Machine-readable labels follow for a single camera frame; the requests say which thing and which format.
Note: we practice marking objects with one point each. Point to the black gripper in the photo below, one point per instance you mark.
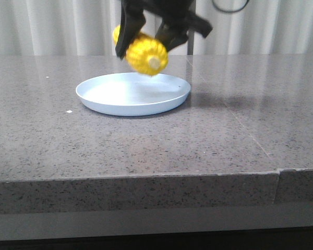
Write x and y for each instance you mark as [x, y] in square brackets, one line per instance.
[176, 17]

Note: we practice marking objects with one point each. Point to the yellow corn cob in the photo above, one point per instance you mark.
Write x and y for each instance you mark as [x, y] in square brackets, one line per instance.
[146, 55]

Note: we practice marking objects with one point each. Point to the white pleated curtain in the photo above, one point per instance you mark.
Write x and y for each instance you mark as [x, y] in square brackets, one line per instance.
[85, 28]

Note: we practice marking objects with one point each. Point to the light blue round plate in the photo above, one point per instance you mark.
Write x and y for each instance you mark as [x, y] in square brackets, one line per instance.
[133, 94]

